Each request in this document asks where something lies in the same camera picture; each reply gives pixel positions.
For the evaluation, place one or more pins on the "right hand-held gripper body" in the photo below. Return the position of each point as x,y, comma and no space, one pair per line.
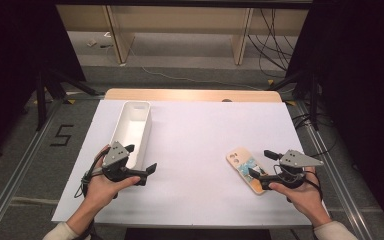
296,160

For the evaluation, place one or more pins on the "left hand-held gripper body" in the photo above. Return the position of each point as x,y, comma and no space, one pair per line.
115,155

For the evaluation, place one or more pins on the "beige printed phone case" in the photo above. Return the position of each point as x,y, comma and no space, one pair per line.
243,168

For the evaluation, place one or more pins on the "white plastic bin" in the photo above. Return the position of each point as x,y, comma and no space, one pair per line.
131,131

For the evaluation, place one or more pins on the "person's left hand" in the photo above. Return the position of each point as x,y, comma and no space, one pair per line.
100,191

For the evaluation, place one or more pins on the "person's right hand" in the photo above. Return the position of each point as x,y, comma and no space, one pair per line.
301,200

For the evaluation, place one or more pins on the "white paper sheet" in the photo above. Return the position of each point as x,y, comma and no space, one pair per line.
193,150

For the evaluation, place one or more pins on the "yellow tape piece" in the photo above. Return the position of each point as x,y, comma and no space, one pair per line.
291,103
271,81
71,101

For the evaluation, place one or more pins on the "black tripod stand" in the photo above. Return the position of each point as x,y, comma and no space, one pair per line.
313,96
41,96

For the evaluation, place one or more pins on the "light wooden table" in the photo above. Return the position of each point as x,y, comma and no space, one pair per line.
186,95

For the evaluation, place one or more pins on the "black curtain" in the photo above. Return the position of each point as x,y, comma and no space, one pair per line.
363,83
16,66

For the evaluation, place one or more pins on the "small black floor object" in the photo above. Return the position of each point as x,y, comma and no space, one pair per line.
106,46

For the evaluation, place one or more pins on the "small white floor object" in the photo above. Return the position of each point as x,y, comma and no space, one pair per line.
91,43

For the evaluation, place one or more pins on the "light wooden shelf unit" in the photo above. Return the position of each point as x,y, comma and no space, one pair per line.
180,20

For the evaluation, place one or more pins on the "aluminium floor rail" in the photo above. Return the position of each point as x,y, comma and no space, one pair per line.
340,180
16,173

